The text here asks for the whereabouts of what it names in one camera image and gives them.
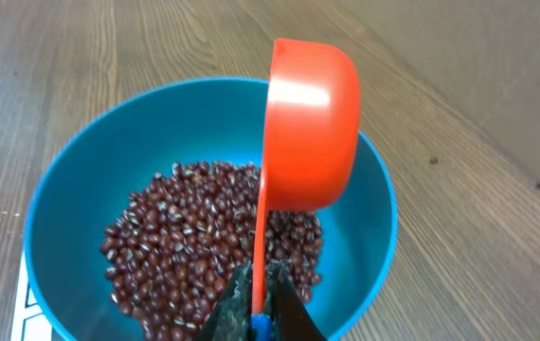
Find red measuring scoop blue handle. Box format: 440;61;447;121
250;38;360;340

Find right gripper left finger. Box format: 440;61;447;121
194;260;253;341

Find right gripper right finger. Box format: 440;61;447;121
264;260;327;341

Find red beans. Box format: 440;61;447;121
99;161;323;340

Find white kitchen scale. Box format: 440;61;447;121
10;255;61;341

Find blue bowl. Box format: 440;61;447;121
24;78;398;340

